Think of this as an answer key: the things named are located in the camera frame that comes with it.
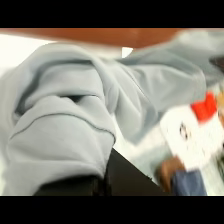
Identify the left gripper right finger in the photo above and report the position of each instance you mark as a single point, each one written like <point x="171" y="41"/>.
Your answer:
<point x="128" y="178"/>

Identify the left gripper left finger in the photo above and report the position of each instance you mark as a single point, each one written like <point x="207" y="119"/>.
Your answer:
<point x="75" y="187"/>

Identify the light grey shirt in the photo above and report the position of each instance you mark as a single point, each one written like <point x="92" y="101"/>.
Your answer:
<point x="63" y="133"/>

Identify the brown garment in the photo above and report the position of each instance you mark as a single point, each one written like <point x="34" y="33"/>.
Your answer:
<point x="166" y="171"/>

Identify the blue garment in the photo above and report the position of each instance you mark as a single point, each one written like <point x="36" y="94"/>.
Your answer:
<point x="188" y="184"/>

